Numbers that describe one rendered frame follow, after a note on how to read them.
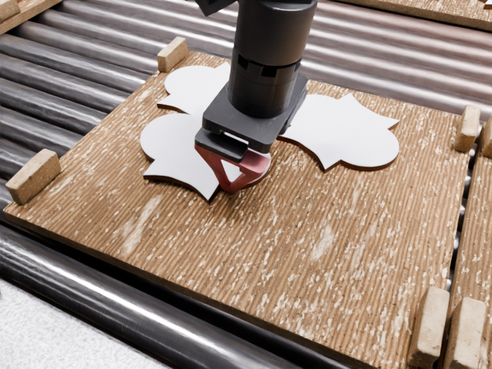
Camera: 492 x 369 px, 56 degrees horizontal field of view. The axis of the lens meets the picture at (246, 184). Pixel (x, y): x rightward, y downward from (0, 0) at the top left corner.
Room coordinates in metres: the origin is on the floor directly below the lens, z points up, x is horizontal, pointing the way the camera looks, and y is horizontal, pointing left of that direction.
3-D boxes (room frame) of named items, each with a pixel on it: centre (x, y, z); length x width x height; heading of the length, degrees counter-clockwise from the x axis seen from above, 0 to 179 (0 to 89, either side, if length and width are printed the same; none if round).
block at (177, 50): (0.58, 0.10, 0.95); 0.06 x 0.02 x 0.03; 155
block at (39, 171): (0.33, 0.21, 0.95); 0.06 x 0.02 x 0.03; 155
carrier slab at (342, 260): (0.37, -0.02, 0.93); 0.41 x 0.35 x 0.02; 65
